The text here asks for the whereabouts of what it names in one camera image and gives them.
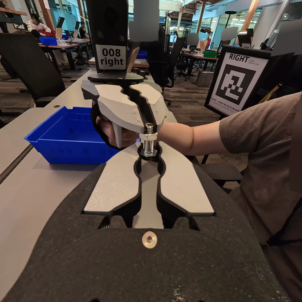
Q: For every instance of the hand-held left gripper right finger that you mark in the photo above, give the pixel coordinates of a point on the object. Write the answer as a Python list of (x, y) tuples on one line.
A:
[(184, 186)]

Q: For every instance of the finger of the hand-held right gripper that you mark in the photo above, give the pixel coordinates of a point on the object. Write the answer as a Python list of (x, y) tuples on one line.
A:
[(154, 99), (113, 101)]

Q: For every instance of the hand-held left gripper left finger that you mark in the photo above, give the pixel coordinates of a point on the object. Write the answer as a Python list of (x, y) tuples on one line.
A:
[(115, 186)]

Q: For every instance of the thick short steel bolt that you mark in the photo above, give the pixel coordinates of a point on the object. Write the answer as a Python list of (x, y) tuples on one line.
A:
[(148, 146)]

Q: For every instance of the blue plastic bin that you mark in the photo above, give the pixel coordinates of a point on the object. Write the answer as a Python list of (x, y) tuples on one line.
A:
[(70, 151)]

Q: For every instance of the person's right forearm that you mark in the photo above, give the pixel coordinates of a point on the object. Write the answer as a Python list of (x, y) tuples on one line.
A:
[(193, 139)]

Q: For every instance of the person's right hand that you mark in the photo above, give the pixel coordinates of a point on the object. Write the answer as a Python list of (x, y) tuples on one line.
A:
[(106, 132)]

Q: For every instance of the wooden top desk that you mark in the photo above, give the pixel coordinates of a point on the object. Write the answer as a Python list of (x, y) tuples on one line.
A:
[(66, 45)]

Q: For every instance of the small blue storage bin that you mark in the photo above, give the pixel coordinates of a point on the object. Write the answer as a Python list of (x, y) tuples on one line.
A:
[(141, 54), (48, 41)]

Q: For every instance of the black office chair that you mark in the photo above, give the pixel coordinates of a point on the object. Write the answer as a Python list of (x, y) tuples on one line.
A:
[(178, 54), (30, 66)]

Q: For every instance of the grey trash can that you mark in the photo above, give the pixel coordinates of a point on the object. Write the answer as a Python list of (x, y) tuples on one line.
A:
[(204, 79)]

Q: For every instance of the green storage bin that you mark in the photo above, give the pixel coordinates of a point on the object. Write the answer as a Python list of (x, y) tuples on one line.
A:
[(210, 54)]

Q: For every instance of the black framed marker sign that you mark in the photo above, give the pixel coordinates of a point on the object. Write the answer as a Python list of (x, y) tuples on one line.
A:
[(236, 80)]

